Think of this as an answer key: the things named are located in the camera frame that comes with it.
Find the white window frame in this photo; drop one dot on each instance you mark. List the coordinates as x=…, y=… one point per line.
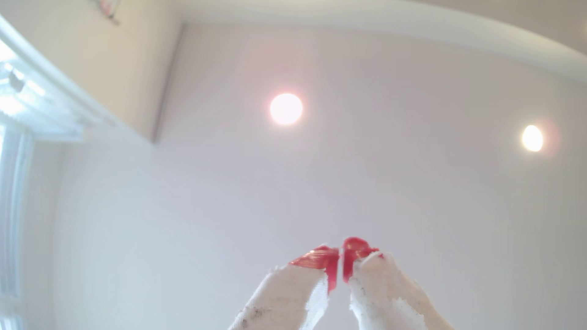
x=18, y=96

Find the round ceiling light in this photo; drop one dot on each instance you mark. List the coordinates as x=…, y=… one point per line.
x=532, y=138
x=286, y=109

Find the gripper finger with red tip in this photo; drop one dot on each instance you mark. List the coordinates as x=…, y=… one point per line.
x=293, y=293
x=385, y=298

